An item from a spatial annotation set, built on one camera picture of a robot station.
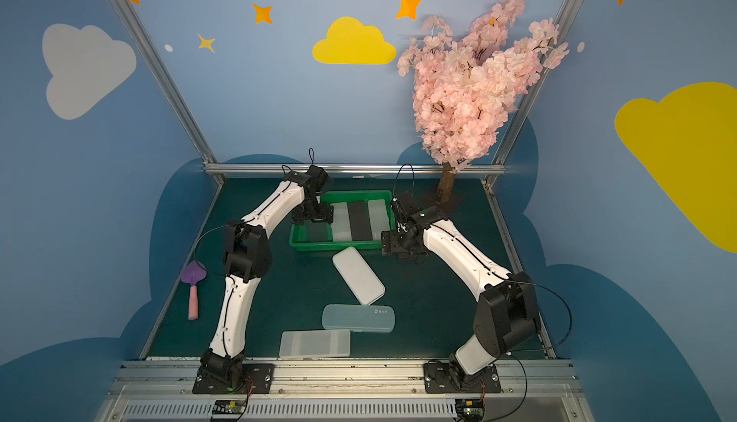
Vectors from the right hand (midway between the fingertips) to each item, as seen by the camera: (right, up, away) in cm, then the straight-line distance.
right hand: (402, 244), depth 86 cm
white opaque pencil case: (-14, -11, +7) cm, 19 cm away
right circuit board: (+16, -41, -13) cm, 46 cm away
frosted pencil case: (-22, +5, +24) cm, 33 cm away
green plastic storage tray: (-22, +16, +32) cm, 41 cm away
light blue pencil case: (-14, -22, -2) cm, 26 cm away
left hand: (-29, +8, +15) cm, 33 cm away
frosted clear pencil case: (-7, +7, +22) cm, 24 cm away
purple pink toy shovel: (-67, -10, +5) cm, 68 cm away
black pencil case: (-14, +6, +23) cm, 27 cm away
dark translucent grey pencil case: (-29, +2, +18) cm, 35 cm away
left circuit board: (-46, -40, -14) cm, 62 cm away
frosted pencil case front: (-25, -27, -7) cm, 38 cm away
